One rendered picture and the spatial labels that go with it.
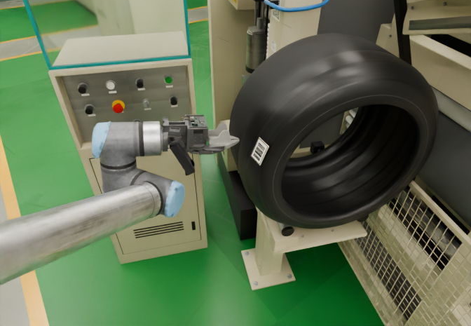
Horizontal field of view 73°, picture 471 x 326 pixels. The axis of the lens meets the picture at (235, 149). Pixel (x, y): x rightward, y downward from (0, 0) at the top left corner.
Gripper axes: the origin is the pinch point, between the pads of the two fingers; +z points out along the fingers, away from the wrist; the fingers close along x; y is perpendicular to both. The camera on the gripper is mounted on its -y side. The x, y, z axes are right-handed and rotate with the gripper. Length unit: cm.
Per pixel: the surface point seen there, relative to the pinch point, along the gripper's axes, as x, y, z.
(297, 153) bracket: 26, -26, 37
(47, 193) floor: 133, -138, -102
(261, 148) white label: -10.8, 5.7, 3.7
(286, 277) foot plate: 24, -118, 52
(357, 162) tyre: 10, -18, 53
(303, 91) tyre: -8.8, 20.4, 12.4
